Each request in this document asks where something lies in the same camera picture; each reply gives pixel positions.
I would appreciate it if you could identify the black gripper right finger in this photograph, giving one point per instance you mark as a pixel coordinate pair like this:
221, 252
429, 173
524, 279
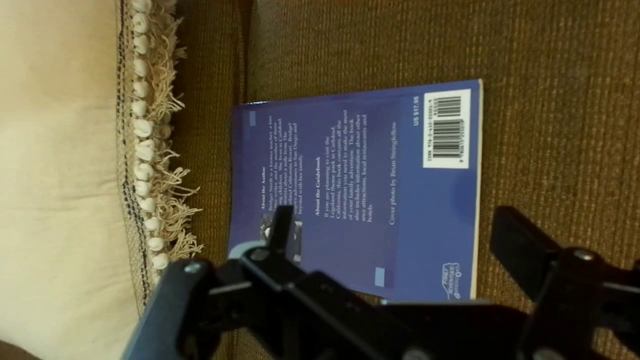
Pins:
567, 287

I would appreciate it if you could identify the brown fabric sofa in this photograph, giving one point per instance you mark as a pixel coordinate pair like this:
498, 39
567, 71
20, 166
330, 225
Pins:
567, 101

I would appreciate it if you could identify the cream fringed pillow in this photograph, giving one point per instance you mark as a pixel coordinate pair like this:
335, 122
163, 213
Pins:
53, 166

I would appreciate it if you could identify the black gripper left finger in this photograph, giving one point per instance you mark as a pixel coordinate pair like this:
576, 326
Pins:
280, 240

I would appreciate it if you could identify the blue paperback book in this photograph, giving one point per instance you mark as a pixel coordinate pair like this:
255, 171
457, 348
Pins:
372, 200

